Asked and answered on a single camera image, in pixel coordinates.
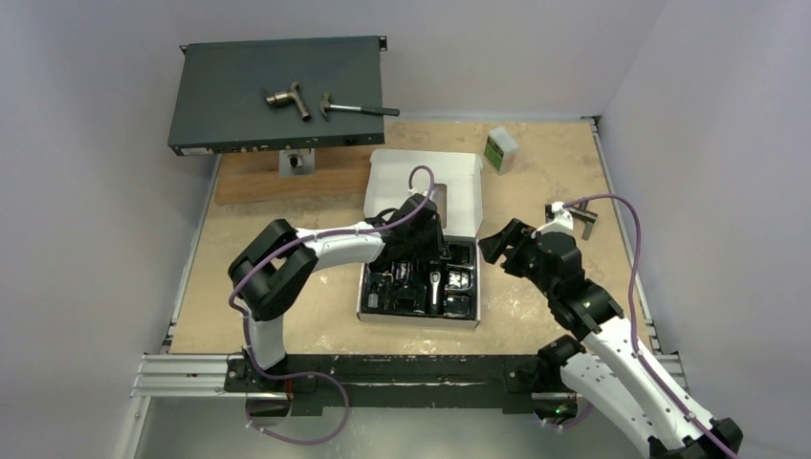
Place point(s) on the metal clamp tool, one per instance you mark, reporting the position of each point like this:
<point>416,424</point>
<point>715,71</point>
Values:
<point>588,217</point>

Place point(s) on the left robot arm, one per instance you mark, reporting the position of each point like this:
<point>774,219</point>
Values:
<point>270,273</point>

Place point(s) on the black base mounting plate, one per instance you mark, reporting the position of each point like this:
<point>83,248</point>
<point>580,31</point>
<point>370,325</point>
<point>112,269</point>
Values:
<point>513,384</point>

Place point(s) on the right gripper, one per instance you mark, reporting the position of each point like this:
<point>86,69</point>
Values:
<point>513,246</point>

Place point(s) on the small claw hammer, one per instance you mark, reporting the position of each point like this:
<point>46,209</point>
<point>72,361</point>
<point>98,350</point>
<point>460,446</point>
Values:
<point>355,109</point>

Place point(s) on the metal pipe tee fitting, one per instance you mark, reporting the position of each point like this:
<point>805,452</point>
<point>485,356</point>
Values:
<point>286,97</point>

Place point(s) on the black plastic insert tray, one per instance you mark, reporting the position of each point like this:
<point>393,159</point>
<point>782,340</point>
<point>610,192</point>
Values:
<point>399,291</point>

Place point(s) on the black silver hair clipper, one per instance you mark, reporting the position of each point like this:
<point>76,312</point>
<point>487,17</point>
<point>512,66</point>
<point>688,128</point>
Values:
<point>435,285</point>

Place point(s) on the white foam block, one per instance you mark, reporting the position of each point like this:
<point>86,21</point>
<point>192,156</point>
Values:
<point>500,150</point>

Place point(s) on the wooden board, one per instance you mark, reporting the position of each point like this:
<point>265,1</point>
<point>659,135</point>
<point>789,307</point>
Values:
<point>257,176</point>

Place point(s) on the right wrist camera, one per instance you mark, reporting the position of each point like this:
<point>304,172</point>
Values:
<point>558,218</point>

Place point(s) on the white hair clipper kit box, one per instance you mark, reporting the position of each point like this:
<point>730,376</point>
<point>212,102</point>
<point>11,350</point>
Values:
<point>457,193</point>

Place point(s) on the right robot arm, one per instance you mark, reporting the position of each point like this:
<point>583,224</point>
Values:
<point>601,358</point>

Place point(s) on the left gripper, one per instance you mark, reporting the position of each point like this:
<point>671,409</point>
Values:
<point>438,251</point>

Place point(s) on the dark rack-mount equipment case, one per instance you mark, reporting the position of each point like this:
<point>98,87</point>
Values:
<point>219,107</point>

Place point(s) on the small metal bracket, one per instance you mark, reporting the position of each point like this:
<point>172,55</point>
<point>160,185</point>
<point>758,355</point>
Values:
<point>294,163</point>

